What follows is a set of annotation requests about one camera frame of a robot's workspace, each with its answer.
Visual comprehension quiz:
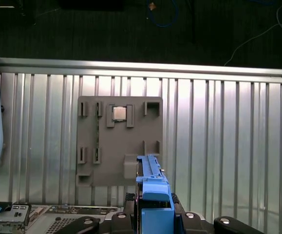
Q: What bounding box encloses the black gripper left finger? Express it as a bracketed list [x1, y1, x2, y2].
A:
[55, 192, 138, 234]

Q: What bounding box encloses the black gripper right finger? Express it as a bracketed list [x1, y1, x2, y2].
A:
[171, 194, 264, 234]

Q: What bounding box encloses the hard disk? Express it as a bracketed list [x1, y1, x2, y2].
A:
[135, 154, 187, 234]

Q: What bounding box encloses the black PC case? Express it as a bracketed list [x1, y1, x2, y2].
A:
[0, 201, 136, 234]

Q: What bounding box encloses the grey parts rack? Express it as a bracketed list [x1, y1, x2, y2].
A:
[75, 96, 164, 188]

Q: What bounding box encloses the silver CPU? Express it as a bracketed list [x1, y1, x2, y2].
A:
[113, 106, 128, 121]

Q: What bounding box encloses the grey hinged case bracket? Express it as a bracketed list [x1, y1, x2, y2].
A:
[0, 201, 32, 234]

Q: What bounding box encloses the blue floor cable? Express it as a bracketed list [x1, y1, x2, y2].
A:
[147, 0, 180, 28]

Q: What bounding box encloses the white floor cable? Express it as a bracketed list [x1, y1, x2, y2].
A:
[223, 0, 282, 70]

